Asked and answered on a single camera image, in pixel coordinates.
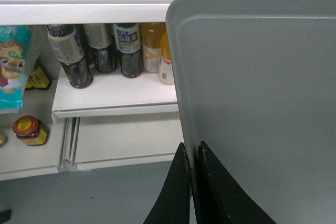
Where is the yellow juice bottle back left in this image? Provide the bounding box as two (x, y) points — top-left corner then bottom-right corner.
(142, 23), (166, 73)

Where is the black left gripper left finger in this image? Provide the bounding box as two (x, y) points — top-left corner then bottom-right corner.
(144, 143), (191, 224)

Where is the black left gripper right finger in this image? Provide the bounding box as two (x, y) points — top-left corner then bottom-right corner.
(197, 141), (275, 223)

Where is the white shelf board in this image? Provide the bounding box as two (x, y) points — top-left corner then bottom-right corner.
(1, 0), (173, 25)
(51, 70), (178, 121)

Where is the dark tea bottle blue label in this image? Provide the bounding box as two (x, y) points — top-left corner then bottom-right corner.
(113, 23), (143, 78)

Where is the white lower shelf board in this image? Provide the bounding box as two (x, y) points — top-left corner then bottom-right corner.
(51, 70), (178, 121)

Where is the grey metal serving tray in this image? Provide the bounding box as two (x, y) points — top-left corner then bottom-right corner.
(165, 0), (335, 223)

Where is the yellow juice bottle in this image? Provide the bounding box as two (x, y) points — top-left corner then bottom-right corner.
(142, 23), (166, 73)
(159, 33), (174, 85)

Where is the red lid sauce jar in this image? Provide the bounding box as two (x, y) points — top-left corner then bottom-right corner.
(13, 115), (49, 146)

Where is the dark tea bottle middle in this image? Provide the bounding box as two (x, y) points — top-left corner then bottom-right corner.
(83, 23), (116, 74)

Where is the dark tea bottle left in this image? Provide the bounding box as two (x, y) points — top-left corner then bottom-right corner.
(48, 24), (93, 89)

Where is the teal snack bag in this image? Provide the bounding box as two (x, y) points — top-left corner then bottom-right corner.
(1, 25), (32, 111)

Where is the yellow juice bottle front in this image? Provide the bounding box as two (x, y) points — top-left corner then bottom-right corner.
(159, 33), (174, 85)

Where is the white upper shelf board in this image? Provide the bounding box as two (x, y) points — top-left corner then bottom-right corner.
(1, 0), (173, 25)

